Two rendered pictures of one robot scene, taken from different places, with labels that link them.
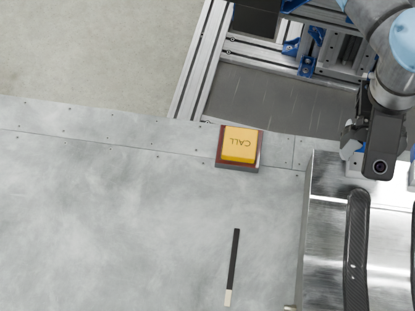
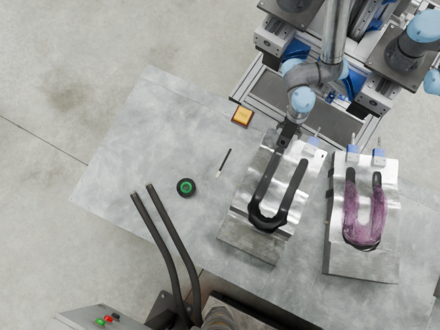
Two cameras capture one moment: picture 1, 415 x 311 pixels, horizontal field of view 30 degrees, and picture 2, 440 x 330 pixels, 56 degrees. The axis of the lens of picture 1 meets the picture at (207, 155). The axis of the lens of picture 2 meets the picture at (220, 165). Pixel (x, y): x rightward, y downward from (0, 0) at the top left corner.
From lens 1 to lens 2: 0.49 m
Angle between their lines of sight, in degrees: 13
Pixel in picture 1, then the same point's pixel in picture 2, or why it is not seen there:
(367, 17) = (289, 84)
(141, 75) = (232, 65)
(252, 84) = (277, 84)
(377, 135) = (285, 129)
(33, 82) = (184, 55)
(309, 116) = not seen: hidden behind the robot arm
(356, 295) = (262, 187)
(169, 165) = (213, 115)
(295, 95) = not seen: hidden behind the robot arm
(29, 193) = (156, 111)
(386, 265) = (279, 180)
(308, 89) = not seen: hidden behind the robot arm
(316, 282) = (249, 178)
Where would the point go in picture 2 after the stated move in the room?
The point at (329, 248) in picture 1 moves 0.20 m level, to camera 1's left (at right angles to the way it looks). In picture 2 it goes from (260, 167) to (214, 148)
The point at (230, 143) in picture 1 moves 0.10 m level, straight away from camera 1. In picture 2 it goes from (239, 114) to (249, 94)
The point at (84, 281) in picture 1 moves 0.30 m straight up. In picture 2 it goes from (166, 151) to (156, 127)
